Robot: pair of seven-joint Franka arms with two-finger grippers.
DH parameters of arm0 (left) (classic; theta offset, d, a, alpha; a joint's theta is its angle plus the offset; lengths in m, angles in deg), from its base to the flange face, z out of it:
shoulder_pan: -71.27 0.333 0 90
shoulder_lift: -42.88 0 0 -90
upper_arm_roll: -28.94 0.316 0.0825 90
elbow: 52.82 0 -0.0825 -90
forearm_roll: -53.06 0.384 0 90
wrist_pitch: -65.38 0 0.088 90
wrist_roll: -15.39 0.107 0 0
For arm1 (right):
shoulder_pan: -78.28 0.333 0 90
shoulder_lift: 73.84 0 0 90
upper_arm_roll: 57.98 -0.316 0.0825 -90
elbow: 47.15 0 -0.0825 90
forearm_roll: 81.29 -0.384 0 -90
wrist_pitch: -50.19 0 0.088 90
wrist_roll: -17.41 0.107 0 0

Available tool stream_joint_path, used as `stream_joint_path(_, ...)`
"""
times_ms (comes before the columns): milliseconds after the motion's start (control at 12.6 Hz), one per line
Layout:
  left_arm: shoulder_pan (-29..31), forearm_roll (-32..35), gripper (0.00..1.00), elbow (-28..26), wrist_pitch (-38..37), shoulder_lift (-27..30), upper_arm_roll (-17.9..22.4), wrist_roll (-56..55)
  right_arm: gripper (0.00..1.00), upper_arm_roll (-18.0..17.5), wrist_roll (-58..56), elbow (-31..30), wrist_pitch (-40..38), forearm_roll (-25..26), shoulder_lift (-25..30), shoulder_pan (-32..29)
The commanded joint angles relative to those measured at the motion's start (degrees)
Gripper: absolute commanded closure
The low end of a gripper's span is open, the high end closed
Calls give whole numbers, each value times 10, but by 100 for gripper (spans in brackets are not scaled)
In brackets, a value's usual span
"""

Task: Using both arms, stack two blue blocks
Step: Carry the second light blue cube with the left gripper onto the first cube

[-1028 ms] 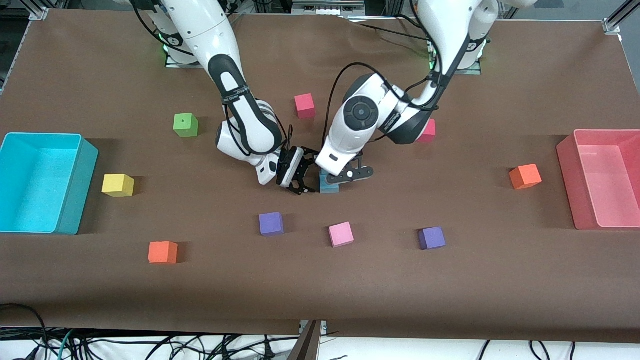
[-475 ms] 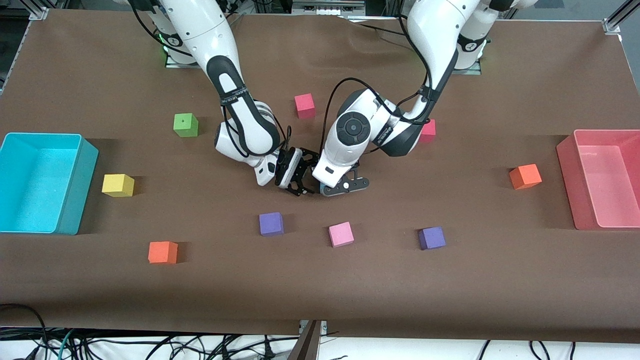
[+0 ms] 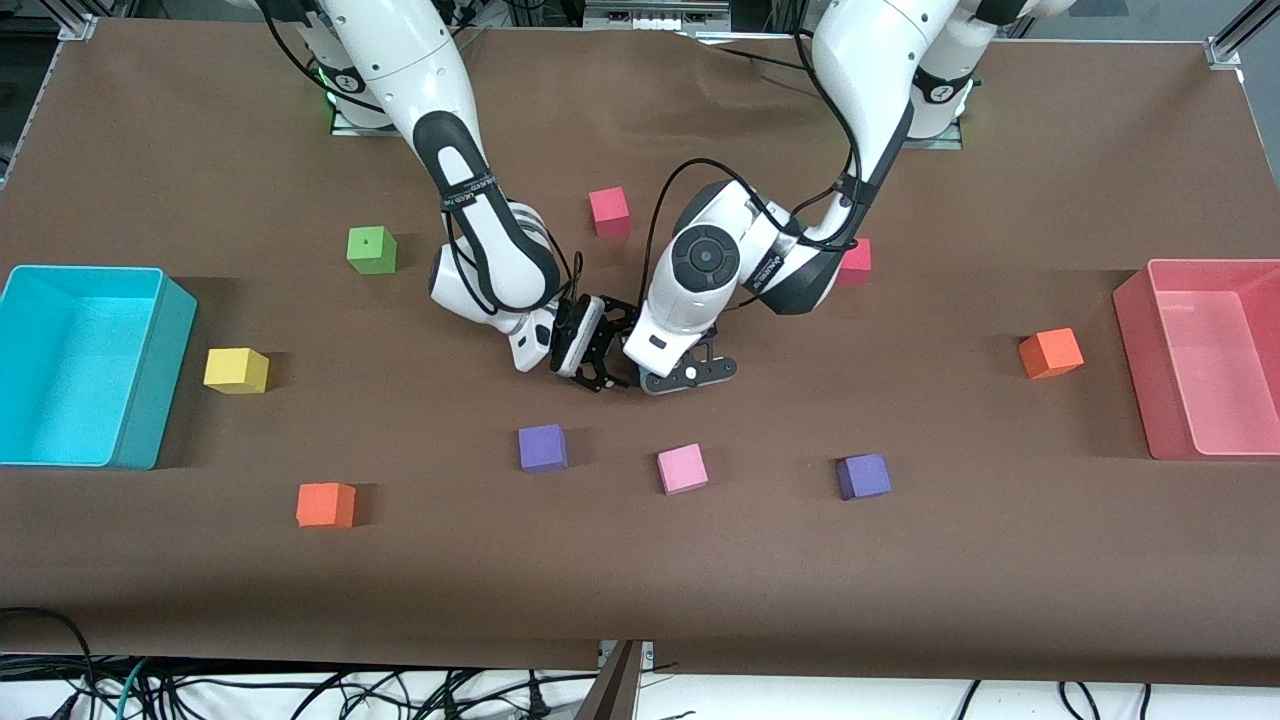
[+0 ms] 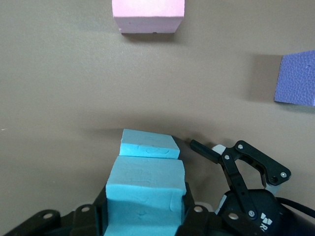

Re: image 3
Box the yellow foam block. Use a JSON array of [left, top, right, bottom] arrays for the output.
[[203, 348, 270, 395]]

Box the teal floor cable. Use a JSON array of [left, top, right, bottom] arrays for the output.
[[115, 658, 153, 720]]

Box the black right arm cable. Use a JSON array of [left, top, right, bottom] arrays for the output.
[[258, 0, 586, 306]]

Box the black looped floor cable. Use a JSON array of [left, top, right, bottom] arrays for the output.
[[0, 607, 98, 720]]

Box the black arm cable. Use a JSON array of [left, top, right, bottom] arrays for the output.
[[638, 28, 863, 296], [258, 0, 586, 306]]

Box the green foam block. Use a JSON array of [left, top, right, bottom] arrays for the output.
[[346, 226, 398, 275]]

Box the cyan plastic bin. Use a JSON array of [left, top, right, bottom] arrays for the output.
[[0, 265, 198, 471]]

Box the grey power strip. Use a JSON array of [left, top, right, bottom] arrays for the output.
[[585, 0, 731, 31]]

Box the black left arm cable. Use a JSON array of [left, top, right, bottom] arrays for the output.
[[638, 28, 863, 296]]

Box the black cable on table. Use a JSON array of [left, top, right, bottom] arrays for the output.
[[690, 30, 823, 81]]

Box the pink foam block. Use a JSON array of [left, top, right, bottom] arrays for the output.
[[657, 443, 710, 496]]

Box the orange foam block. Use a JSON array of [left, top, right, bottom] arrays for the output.
[[1018, 327, 1085, 381], [296, 482, 357, 529]]

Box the brown table cover sheet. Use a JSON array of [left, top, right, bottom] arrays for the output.
[[0, 18, 1280, 687]]

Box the purple foam block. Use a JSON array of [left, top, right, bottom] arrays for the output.
[[837, 453, 893, 501], [518, 424, 569, 473]]

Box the aluminium frame profile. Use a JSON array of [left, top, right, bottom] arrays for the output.
[[1205, 0, 1280, 69]]

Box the dark slanted post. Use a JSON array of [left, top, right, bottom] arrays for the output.
[[572, 640, 643, 720]]

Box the pink plastic bin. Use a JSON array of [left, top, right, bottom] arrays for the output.
[[1113, 258, 1280, 461]]

